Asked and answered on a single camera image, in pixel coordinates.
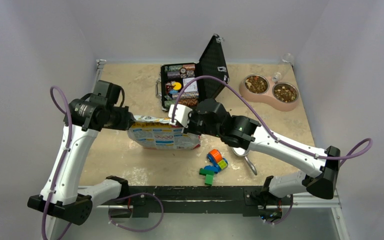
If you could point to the black poker chip case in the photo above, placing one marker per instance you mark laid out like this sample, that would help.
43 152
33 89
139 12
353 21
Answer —
173 77

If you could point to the colourful pet food bag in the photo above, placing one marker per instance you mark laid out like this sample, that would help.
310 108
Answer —
158 134

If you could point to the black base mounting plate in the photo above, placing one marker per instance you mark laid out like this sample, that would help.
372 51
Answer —
248 201

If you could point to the aluminium frame rail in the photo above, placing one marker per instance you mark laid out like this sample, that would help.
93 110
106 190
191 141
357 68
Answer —
307 200

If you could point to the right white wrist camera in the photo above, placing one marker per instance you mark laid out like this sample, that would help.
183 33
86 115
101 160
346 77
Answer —
179 115

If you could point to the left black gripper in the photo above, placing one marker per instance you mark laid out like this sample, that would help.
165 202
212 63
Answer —
126 118

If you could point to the orange blue toy car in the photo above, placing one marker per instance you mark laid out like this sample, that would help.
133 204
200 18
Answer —
217 160

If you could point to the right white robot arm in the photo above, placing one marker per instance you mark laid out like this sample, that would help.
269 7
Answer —
317 174

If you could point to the clear water bottle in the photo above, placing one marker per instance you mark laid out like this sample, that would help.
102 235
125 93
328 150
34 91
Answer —
285 63

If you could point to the green toy brick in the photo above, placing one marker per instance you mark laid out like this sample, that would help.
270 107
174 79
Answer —
209 176

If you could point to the metal food scoop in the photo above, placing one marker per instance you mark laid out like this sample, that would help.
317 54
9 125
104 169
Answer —
244 153

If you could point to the pink double pet bowl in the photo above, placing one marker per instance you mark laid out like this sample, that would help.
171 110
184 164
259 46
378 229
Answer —
282 96

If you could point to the blue toy brick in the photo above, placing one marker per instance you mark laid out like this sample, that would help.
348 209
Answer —
212 168

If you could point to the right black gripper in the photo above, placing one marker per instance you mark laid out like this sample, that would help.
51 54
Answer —
190 128

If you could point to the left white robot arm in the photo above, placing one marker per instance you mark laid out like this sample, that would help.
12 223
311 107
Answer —
84 118

